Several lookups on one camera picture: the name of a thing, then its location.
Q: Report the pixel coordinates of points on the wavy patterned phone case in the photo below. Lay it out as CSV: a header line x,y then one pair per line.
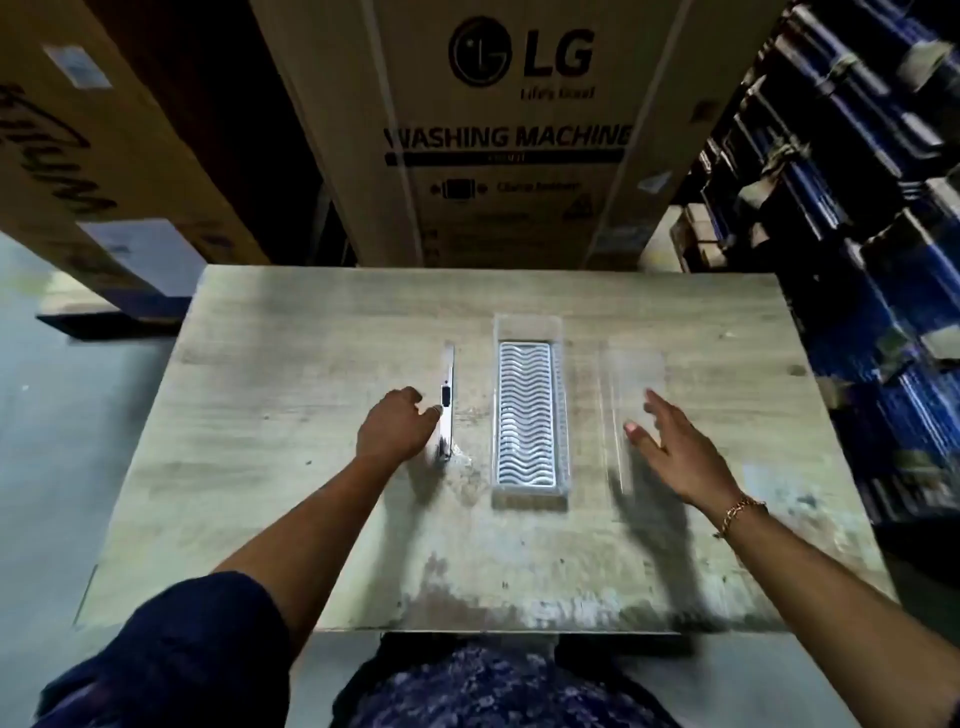
x,y
526,412

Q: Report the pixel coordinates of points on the stack of blue packets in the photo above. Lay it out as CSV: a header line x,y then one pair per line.
x,y
847,187

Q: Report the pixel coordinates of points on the person's right forearm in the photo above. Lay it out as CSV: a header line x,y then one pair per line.
x,y
840,607

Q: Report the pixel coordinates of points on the clear plastic lid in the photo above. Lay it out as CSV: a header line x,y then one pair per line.
x,y
631,367

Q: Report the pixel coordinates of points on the dark blue sleeve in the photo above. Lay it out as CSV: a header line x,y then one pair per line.
x,y
172,652

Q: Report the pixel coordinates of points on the person's left thumb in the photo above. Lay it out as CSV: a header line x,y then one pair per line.
x,y
433,412

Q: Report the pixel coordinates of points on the large printed cardboard box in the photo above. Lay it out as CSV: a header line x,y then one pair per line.
x,y
517,127

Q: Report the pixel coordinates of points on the person's left hand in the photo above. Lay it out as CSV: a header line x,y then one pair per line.
x,y
390,431

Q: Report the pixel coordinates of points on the person's right hand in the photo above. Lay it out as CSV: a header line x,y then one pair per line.
x,y
694,465

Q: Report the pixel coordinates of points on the silver smartphone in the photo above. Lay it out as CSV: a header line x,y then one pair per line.
x,y
447,405

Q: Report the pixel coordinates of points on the cardboard box with blue label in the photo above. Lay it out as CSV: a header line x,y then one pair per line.
x,y
97,150

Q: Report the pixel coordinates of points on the person's right thumb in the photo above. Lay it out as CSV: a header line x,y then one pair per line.
x,y
639,437

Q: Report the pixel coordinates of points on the person's left forearm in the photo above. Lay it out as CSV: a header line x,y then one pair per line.
x,y
315,540

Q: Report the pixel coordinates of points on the clear plastic tray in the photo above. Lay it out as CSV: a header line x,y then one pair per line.
x,y
529,328

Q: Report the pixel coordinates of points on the floral patterned garment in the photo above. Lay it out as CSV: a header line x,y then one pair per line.
x,y
495,690

